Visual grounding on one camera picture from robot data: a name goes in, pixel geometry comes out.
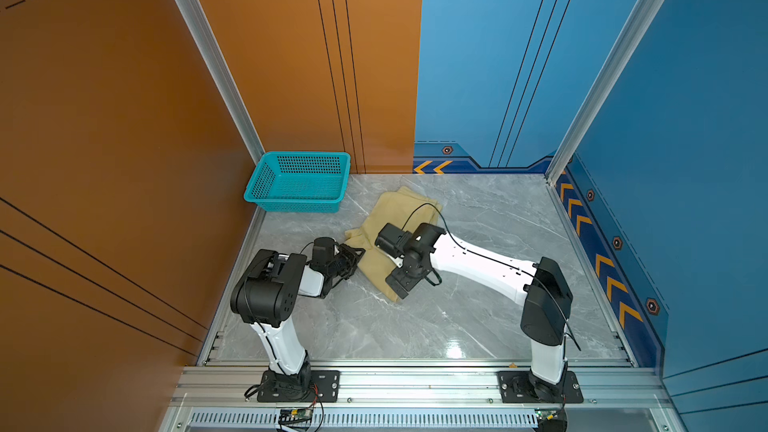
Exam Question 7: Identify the left aluminium corner post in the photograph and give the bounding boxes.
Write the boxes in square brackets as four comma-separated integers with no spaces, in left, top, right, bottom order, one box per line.
[174,0,264,164]

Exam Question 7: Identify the teal plastic basket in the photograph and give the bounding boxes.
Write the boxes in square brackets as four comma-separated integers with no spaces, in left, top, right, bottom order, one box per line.
[244,151,350,213]

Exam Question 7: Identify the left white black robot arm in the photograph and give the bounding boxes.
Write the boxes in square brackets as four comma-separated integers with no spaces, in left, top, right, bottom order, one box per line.
[229,237,365,403]

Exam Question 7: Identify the circuit board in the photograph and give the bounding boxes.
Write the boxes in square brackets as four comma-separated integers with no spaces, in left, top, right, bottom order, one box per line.
[536,409,568,432]
[277,408,314,429]

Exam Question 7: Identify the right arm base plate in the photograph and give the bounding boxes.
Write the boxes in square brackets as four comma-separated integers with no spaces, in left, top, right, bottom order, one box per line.
[497,369,584,405]

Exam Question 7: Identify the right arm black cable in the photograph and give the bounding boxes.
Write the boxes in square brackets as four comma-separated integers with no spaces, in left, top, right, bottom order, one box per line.
[400,202,582,352]

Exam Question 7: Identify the left circuit board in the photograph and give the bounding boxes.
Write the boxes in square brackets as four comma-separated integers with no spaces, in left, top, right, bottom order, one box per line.
[277,408,314,429]

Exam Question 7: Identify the aluminium front rail frame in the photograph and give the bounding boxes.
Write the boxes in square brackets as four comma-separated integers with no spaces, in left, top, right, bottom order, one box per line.
[159,361,685,431]

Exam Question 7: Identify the khaki long pants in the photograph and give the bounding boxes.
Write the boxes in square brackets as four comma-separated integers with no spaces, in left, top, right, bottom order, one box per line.
[345,186,443,302]

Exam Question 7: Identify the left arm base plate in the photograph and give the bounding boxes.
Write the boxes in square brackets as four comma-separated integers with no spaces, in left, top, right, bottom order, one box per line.
[255,369,341,404]

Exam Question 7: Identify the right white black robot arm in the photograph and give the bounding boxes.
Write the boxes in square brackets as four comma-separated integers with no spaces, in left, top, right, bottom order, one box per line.
[375,223,573,404]

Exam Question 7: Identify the aluminium corner post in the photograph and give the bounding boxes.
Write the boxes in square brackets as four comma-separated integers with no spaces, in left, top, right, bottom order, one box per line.
[545,0,665,187]
[174,0,264,164]

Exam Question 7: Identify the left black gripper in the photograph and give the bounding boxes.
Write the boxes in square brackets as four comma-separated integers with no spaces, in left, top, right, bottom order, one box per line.
[327,245,364,281]

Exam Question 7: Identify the right aluminium corner post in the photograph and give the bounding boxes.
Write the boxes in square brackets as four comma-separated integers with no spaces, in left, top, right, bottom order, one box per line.
[545,0,665,187]

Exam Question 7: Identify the right circuit board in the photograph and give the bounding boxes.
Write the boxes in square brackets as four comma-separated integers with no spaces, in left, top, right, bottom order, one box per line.
[536,409,568,432]

